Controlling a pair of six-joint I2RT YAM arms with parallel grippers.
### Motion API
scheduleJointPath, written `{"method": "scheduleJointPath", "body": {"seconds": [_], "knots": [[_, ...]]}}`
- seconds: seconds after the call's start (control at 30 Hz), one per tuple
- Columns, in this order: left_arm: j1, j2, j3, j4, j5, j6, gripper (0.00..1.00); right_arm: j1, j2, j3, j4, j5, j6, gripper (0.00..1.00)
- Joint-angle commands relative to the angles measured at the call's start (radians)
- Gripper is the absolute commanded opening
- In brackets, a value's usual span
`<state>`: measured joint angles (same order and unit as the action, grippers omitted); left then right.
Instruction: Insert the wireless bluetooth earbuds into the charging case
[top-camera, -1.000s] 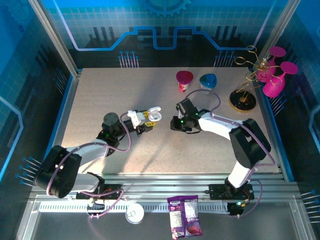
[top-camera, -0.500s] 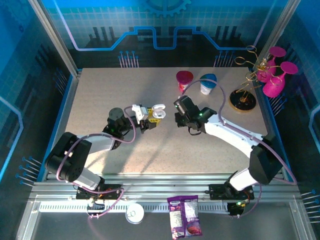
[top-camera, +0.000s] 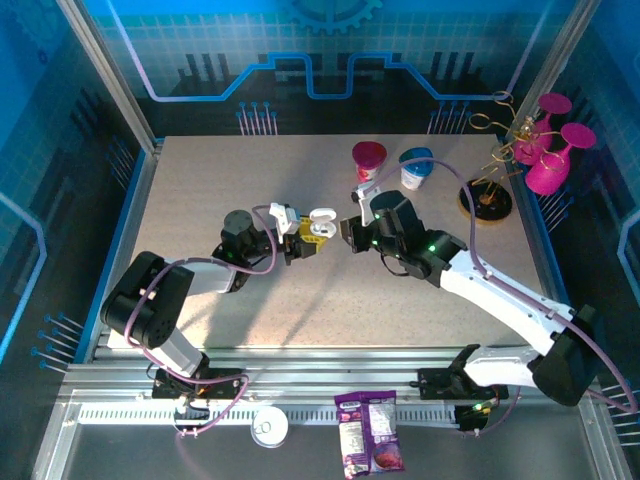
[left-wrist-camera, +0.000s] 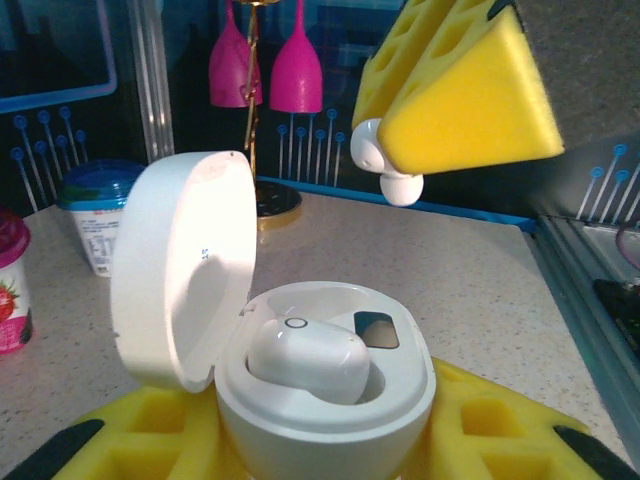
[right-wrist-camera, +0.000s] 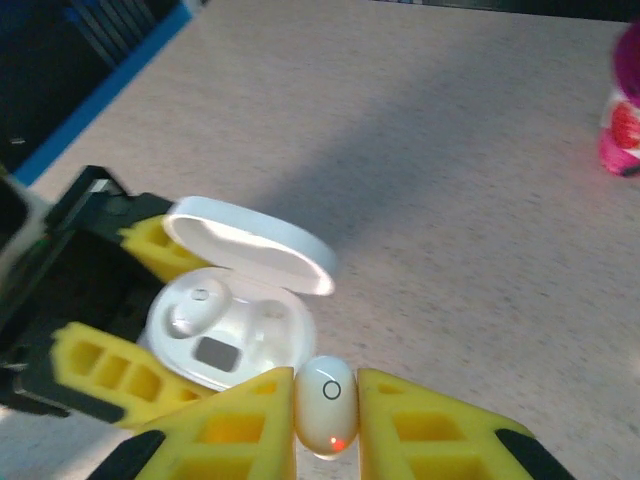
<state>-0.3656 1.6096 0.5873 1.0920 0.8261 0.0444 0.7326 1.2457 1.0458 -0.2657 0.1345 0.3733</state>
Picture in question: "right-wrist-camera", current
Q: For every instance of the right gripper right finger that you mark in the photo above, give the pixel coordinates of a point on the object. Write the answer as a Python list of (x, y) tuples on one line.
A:
[(425, 440)]

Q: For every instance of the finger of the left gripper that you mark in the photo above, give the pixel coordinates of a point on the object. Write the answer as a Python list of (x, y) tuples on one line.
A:
[(160, 247), (110, 370)]

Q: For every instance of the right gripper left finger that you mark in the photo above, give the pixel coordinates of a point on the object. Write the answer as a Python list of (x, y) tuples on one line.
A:
[(235, 435)]

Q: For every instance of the oval white earbud case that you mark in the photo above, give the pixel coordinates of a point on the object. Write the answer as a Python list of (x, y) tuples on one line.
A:
[(280, 260)]

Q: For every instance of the blue table border strip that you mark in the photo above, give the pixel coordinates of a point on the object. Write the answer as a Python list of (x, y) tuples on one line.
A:
[(100, 95)]

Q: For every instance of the pink lid yogurt cup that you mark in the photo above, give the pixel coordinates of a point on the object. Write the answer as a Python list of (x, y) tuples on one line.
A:
[(625, 125)]

